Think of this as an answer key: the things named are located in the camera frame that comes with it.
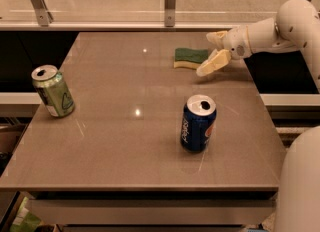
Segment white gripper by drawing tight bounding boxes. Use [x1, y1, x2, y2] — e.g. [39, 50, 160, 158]
[196, 26, 252, 77]

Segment green and yellow sponge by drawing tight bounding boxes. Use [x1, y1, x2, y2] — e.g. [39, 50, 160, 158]
[174, 48, 208, 69]

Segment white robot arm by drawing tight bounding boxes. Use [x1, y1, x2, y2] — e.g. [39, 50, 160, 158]
[197, 0, 320, 232]

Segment blue Pepsi can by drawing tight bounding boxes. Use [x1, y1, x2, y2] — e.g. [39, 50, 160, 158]
[180, 94, 217, 152]

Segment green soda can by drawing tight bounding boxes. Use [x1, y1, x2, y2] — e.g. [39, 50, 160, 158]
[31, 65, 75, 118]

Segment green bag under table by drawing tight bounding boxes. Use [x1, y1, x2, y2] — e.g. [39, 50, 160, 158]
[9, 197, 42, 232]

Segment middle metal rail bracket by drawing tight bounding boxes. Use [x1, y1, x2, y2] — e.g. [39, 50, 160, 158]
[164, 0, 176, 27]

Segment left metal rail bracket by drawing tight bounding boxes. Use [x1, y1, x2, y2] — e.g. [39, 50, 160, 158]
[30, 0, 53, 27]

